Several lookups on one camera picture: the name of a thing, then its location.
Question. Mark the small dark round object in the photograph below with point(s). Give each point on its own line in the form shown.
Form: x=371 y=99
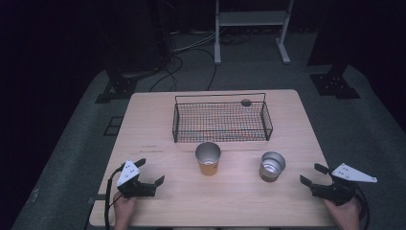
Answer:
x=246 y=102

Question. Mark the white metal stand frame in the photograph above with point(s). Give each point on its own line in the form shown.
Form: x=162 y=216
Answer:
x=252 y=18

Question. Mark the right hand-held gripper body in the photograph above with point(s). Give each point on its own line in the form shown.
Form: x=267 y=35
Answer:
x=338 y=191

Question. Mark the person's left hand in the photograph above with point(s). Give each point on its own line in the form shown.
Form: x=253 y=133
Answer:
x=124 y=211

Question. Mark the person's right hand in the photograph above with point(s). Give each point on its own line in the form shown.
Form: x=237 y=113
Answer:
x=346 y=215

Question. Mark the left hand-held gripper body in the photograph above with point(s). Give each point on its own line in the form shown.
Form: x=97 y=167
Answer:
x=128 y=174

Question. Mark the orange paper cup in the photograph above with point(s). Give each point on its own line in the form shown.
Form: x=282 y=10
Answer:
x=209 y=167

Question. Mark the black stand base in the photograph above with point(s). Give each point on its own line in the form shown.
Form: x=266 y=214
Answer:
x=123 y=85
x=334 y=83

